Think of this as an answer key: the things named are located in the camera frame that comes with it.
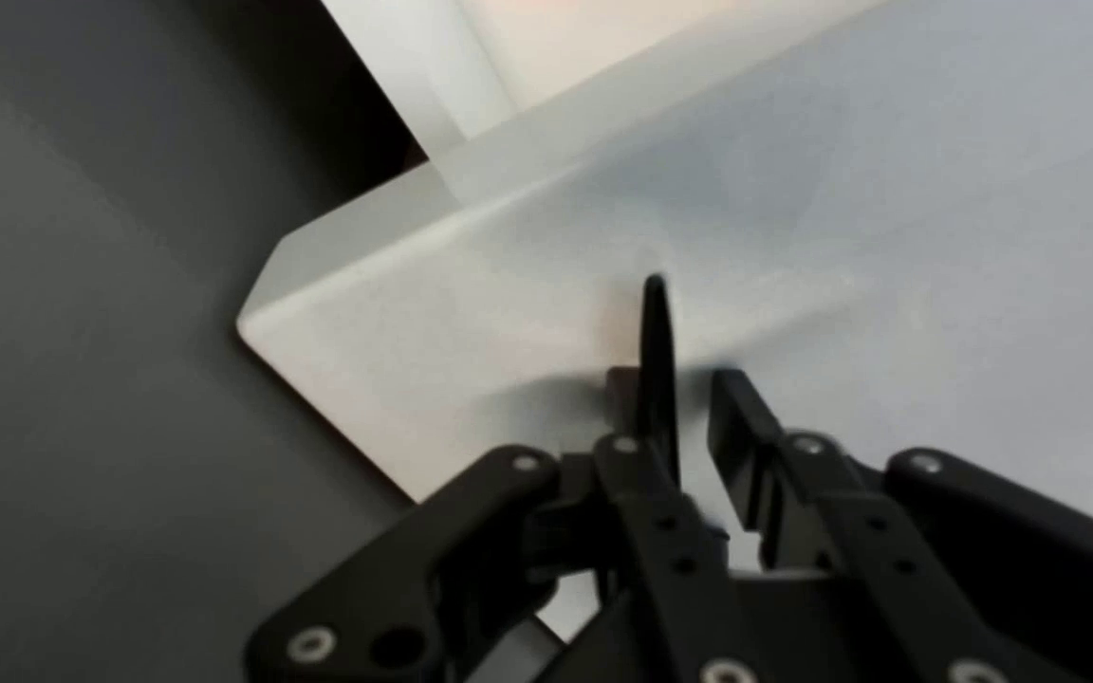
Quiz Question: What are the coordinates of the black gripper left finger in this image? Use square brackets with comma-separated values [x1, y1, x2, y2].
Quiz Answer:
[242, 367, 733, 683]

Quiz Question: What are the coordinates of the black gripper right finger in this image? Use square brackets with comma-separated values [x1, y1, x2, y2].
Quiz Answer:
[707, 367, 1093, 683]

